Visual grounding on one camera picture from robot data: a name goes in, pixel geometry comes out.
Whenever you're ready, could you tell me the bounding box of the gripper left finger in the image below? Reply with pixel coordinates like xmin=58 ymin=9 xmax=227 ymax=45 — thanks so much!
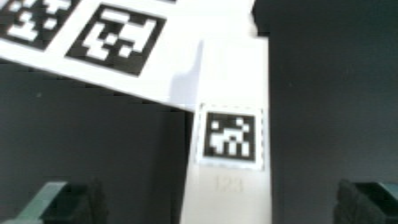
xmin=7 ymin=181 xmax=108 ymax=224

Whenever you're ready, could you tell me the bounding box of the marker tag sheet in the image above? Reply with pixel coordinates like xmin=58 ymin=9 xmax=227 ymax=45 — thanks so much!
xmin=0 ymin=0 xmax=256 ymax=110

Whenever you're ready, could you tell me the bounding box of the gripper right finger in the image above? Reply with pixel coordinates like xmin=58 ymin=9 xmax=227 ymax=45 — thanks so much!
xmin=336 ymin=180 xmax=398 ymax=224

